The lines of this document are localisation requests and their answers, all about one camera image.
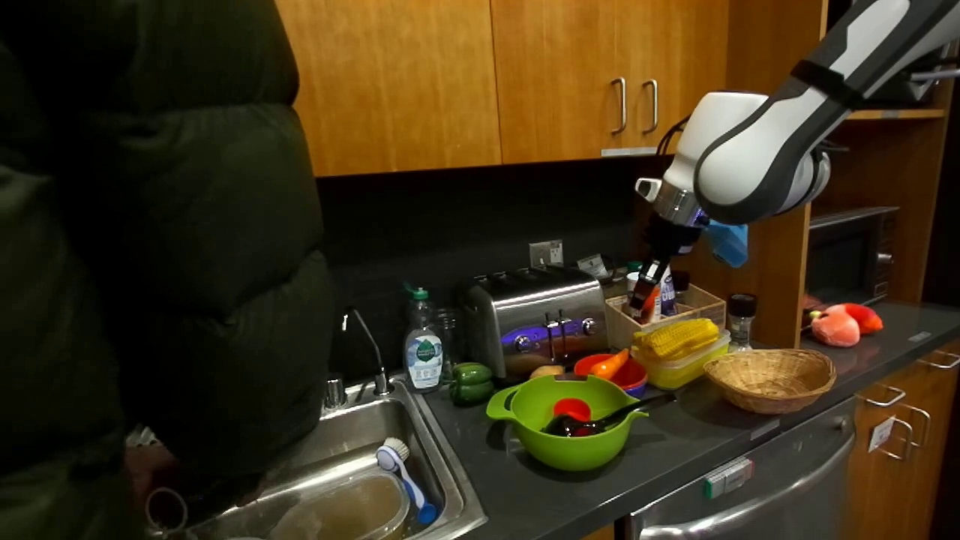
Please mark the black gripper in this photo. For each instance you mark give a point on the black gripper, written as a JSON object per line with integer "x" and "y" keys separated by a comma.
{"x": 662, "y": 245}

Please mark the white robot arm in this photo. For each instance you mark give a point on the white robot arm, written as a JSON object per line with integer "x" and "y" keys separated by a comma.
{"x": 749, "y": 157}

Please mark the silver toaster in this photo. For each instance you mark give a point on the silver toaster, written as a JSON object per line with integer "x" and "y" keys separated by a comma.
{"x": 523, "y": 318}

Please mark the wooden condiment box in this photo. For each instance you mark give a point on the wooden condiment box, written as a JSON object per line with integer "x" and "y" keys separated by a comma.
{"x": 689, "y": 305}

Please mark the pepper grinder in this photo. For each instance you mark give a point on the pepper grinder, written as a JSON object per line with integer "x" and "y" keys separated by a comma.
{"x": 743, "y": 309}

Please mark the yellow plastic container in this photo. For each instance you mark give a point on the yellow plastic container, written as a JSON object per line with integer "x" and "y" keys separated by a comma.
{"x": 679, "y": 351}

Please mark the red small bowl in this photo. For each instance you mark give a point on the red small bowl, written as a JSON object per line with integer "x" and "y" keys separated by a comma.
{"x": 628, "y": 378}

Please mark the orange carrot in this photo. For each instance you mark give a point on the orange carrot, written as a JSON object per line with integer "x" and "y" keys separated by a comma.
{"x": 607, "y": 364}

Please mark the brown pear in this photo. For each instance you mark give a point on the brown pear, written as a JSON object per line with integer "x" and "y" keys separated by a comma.
{"x": 547, "y": 372}

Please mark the wicker basket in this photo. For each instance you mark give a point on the wicker basket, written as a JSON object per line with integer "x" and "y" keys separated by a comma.
{"x": 771, "y": 378}

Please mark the lower microwave oven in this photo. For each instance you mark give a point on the lower microwave oven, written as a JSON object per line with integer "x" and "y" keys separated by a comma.
{"x": 851, "y": 256}

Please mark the green colander bowl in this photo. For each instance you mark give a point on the green colander bowl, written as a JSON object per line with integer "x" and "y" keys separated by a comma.
{"x": 567, "y": 424}

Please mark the red plush toy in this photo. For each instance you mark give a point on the red plush toy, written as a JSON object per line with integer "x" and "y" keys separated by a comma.
{"x": 844, "y": 324}

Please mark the green bell pepper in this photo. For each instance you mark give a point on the green bell pepper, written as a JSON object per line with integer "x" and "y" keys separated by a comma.
{"x": 472, "y": 382}

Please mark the dish soap bottle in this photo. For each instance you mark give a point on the dish soap bottle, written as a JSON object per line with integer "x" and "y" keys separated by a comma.
{"x": 423, "y": 347}

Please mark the dishwasher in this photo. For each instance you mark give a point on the dishwasher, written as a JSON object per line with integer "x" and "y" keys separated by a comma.
{"x": 781, "y": 490}

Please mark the sink faucet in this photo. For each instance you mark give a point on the sink faucet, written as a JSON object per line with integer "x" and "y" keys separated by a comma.
{"x": 376, "y": 384}

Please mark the dish brush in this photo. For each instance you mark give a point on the dish brush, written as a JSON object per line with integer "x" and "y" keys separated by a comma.
{"x": 395, "y": 458}

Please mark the steel sink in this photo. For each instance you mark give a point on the steel sink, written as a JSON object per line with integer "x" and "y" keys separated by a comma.
{"x": 331, "y": 484}

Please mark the person in green jacket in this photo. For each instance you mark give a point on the person in green jacket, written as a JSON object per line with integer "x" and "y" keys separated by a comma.
{"x": 165, "y": 306}

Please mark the wall outlet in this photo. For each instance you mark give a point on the wall outlet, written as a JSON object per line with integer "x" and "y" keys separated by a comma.
{"x": 547, "y": 252}

